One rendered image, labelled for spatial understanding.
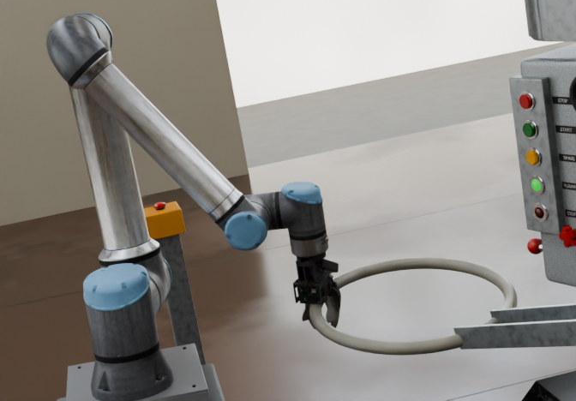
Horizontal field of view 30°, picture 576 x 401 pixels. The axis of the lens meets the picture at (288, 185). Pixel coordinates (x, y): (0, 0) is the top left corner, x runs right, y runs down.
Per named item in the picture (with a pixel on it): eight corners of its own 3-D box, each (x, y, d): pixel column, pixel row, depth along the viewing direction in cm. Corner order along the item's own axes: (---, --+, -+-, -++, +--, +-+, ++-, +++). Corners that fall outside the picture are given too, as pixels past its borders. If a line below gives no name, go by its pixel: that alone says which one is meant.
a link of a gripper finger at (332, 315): (326, 338, 261) (314, 304, 259) (335, 327, 266) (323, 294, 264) (337, 337, 259) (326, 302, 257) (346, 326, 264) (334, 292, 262)
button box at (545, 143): (570, 231, 192) (552, 75, 185) (560, 236, 190) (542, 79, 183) (537, 225, 198) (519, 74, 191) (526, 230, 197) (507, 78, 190)
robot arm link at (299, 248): (298, 226, 262) (334, 227, 258) (301, 245, 264) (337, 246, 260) (283, 240, 255) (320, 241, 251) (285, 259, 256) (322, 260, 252)
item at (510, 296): (562, 303, 248) (561, 291, 247) (400, 380, 223) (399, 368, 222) (421, 250, 288) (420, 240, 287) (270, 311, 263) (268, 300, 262)
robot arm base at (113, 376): (93, 409, 238) (85, 367, 236) (91, 379, 257) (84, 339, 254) (177, 392, 241) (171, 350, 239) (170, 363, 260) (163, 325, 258)
